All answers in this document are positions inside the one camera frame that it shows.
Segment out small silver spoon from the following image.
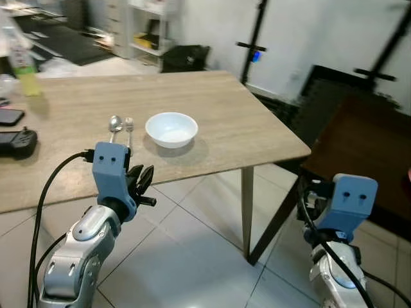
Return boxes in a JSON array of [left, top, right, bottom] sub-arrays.
[[125, 117, 134, 152]]

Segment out white bowl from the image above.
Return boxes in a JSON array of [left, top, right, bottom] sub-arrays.
[[145, 112, 199, 150]]

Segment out large silver spoon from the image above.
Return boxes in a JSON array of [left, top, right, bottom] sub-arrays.
[[107, 115, 124, 146]]

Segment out dark foam puzzle mat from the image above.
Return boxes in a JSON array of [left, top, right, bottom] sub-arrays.
[[292, 64, 387, 150]]

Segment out black game controller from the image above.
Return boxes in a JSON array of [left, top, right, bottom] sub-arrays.
[[0, 128, 39, 160]]

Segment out yellow item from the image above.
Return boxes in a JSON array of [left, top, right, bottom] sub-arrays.
[[135, 35, 159, 50]]

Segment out black phone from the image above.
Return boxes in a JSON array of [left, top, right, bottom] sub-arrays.
[[0, 108, 26, 127]]

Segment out white shelf unit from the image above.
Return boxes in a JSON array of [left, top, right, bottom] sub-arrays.
[[125, 0, 182, 58]]

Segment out yellow-green drink bottle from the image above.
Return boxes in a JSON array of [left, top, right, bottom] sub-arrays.
[[6, 26, 43, 98]]

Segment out black floor mat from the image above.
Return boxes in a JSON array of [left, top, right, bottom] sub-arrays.
[[13, 13, 118, 66]]

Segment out grey drawer cabinet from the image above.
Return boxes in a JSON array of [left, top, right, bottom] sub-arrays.
[[105, 0, 129, 40]]

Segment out black stand pole with crossbar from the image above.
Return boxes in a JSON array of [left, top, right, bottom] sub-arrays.
[[353, 10, 411, 81]]

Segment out black stand pole with device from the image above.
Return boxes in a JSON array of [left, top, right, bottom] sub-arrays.
[[235, 0, 270, 88]]

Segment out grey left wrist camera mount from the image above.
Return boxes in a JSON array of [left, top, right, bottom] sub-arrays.
[[92, 142, 139, 223]]

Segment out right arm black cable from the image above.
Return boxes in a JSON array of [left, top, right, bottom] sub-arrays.
[[299, 192, 411, 308]]

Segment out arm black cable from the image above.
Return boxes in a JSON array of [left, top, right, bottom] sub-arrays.
[[27, 150, 96, 308], [299, 192, 411, 308]]

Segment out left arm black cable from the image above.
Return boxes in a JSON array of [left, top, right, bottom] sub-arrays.
[[27, 150, 96, 308]]

